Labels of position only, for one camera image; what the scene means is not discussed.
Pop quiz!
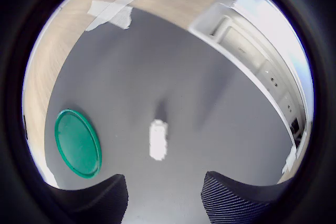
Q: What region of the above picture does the small white plastic terminal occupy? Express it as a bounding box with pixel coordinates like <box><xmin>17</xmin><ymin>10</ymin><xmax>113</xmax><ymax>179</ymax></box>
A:
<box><xmin>149</xmin><ymin>119</ymin><xmax>169</xmax><ymax>162</ymax></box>

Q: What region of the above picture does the round green lid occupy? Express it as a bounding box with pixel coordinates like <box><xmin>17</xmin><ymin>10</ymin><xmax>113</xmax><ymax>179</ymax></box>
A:
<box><xmin>54</xmin><ymin>109</ymin><xmax>103</xmax><ymax>179</ymax></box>

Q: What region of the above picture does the white tape piece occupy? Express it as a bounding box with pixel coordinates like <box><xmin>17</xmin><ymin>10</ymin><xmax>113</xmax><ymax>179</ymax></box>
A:
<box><xmin>85</xmin><ymin>0</ymin><xmax>159</xmax><ymax>32</ymax></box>
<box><xmin>281</xmin><ymin>145</ymin><xmax>298</xmax><ymax>175</ymax></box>

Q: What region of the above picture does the dark grey mat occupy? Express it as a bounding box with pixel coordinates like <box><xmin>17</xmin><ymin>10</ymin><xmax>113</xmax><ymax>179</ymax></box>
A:
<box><xmin>43</xmin><ymin>6</ymin><xmax>298</xmax><ymax>224</ymax></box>

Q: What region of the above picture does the aluminium cable duct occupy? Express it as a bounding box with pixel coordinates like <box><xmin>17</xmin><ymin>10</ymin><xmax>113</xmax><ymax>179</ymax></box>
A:
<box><xmin>188</xmin><ymin>0</ymin><xmax>313</xmax><ymax>158</ymax></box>

